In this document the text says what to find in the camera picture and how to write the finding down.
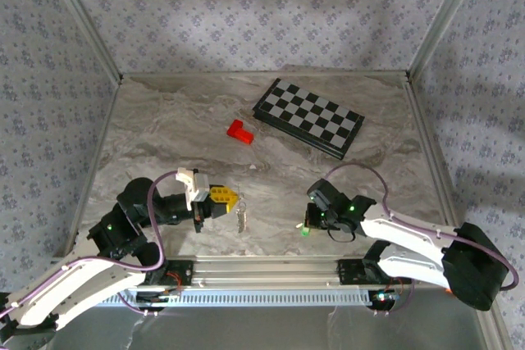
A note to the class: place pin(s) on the metal key holder with rings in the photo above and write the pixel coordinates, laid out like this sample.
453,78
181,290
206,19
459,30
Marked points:
242,219

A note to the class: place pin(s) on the green key tag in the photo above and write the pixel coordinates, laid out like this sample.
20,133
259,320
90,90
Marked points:
306,232

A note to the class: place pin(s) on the red plastic block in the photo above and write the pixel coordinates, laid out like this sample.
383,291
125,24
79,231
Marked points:
238,130

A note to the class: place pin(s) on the small circuit board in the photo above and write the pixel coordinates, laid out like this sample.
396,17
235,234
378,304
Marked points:
383,296
160,296

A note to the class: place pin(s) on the folded black grey chessboard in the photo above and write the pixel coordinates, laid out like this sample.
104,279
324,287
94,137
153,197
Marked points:
307,114

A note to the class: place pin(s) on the grey metal bench panel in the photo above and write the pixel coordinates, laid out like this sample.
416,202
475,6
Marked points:
246,329

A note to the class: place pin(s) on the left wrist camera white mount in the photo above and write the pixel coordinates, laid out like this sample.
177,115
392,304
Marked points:
197,188

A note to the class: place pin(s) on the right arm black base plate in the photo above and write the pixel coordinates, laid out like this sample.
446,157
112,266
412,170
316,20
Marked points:
348,272

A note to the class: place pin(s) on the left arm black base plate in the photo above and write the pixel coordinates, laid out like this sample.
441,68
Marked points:
182,274

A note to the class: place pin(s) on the aluminium table side rail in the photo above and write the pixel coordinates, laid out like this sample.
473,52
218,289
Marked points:
108,120
430,141

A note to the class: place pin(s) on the aluminium corner post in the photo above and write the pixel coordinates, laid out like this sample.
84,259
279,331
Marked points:
443,18
84,18

